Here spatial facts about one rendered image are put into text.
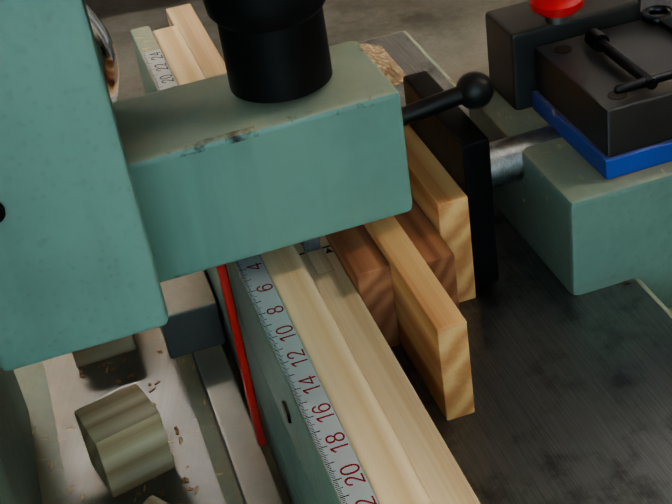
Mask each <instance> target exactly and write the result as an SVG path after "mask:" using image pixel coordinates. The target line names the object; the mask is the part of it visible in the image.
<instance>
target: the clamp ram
mask: <svg viewBox="0 0 672 504"><path fill-rule="evenodd" d="M403 83H404V92H405V101H406V105H408V104H410V103H413V102H416V101H418V100H421V99H423V98H426V97H429V96H431V95H434V94H437V93H439V92H442V91H444V89H443V88H442V87H441V86H440V85H439V84H438V83H437V82H436V81H435V80H434V78H433V77H432V76H431V75H430V74H429V73H428V72H427V71H421V72H417V73H414V74H410V75H406V76H404V77H403ZM409 125H410V127H411V128H412V129H413V130H414V131H415V133H416V134H417V135H418V136H419V138H420V139H421V140H422V141H423V143H424V144H425V145H426V146H427V147H428V149H429V150H430V151H431V152H432V154H433V155H434V156H435V157H436V159H437V160H438V161H439V162H440V164H441V165H442V166H443V167H444V168H445V170H446V171H447V172H448V173H449V175H450V176H451V177H452V178H453V180H454V181H455V182H456V183H457V184H458V186H459V187H460V188H461V189H462V191H463V192H464V193H465V194H466V196H467V197H468V208H469V220H470V231H471V243H472V255H473V267H474V278H475V287H479V286H482V285H485V284H488V283H492V282H495V281H497V280H498V279H499V273H498V259H497V245H496V231H495V217H494V203H493V188H495V187H499V186H502V185H506V184H509V183H512V182H516V181H519V180H522V178H523V176H524V165H523V159H522V151H523V150H524V149H525V148H526V147H529V146H532V145H536V144H539V143H543V142H546V141H550V140H553V139H557V138H560V137H562V136H561V135H560V134H559V133H558V131H557V130H556V129H555V127H553V126H551V125H550V126H546V127H543V128H539V129H536V130H532V131H528V132H525V133H521V134H518V135H514V136H511V137H507V138H503V139H500V140H496V141H493V142H489V139H488V137H487V136H486V135H485V134H484V133H483V132H482V131H481V130H480V129H479V128H478V127H477V125H476V124H475V123H474V122H473V121H472V120H471V119H470V118H469V117H468V116H467V115H466V113H465V112H464V111H463V110H462V109H461V108H460V107H459V106H456V107H454V108H451V109H449V110H446V111H443V112H441V113H438V114H436V115H433V116H430V117H428V118H425V119H422V120H420V121H417V122H415V123H412V124H409Z"/></svg>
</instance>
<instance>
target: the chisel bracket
mask: <svg viewBox="0 0 672 504"><path fill-rule="evenodd" d="M329 52H330V58H331V65H332V76H331V78H330V80H329V81H328V82H327V84H325V85H324V86H323V87H322V88H320V89H319V90H317V91H315V92H313V93H311V94H309V95H307V96H304V97H301V98H298V99H295V100H290V101H285V102H279V103H255V102H249V101H246V100H242V99H240V98H238V97H237V96H235V95H234V94H233V93H232V92H231V89H230V86H229V81H228V76H227V73H225V74H221V75H217V76H213V77H209V78H205V79H202V80H198V81H194V82H190V83H186V84H182V85H178V86H175V87H171V88H167V89H163V90H159V91H155V92H151V93H148V94H144V95H140V96H136V97H132V98H128V99H124V100H121V101H117V102H113V103H112V105H113V109H114V113H115V116H116V120H117V124H118V128H119V131H120V135H121V139H122V142H123V146H124V150H125V154H126V157H127V161H128V165H129V169H130V172H131V176H132V180H133V184H134V187H135V191H136V195H137V199H138V202H139V206H140V210H141V214H142V217H143V221H144V225H145V229H146V232H147V236H148V240H149V244H150V247H151V251H152V255H153V259H154V262H155V266H156V270H157V274H158V277H159V281H160V283H161V282H164V281H168V280H171V279H175V278H178V277H182V276H185V275H189V274H192V273H196V272H199V271H203V270H206V269H210V268H213V267H217V266H220V265H224V264H227V263H230V262H234V261H237V260H241V259H244V258H248V257H251V256H255V255H258V254H262V253H265V252H269V251H272V250H276V249H279V248H283V247H286V246H290V245H293V244H297V243H300V242H304V241H307V240H310V239H314V238H317V237H321V236H324V235H328V234H331V233H335V232H338V231H342V230H345V229H349V228H352V227H356V226H359V225H363V224H366V223H370V222H373V221H377V220H380V219H384V218H387V217H390V216H394V215H397V214H401V213H404V212H408V211H409V210H411V208H412V196H411V187H410V178H409V170H408V161H407V152H406V144H405V135H404V126H403V118H402V109H401V100H400V94H399V92H398V91H397V89H396V88H395V87H394V86H393V84H392V83H391V82H390V81H389V80H388V79H387V77H386V76H385V75H384V74H383V73H382V71H381V70H380V69H379V68H378V67H377V65H376V64H375V63H374V62H373V61H372V59H371V58H370V57H369V56H368V55H367V53H366V52H365V51H364V50H363V49H362V47H361V46H360V45H359V44H358V43H357V42H356V41H348V42H344V43H341V44H337V45H333V46H329Z"/></svg>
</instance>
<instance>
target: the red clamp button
mask: <svg viewBox="0 0 672 504"><path fill-rule="evenodd" d="M583 5H584V0H529V7H530V9H531V10H532V11H533V12H535V13H537V14H539V15H540V16H543V17H546V18H562V17H567V16H569V15H572V14H573V13H575V12H576V11H578V10H579V9H581V8H582V7H583Z"/></svg>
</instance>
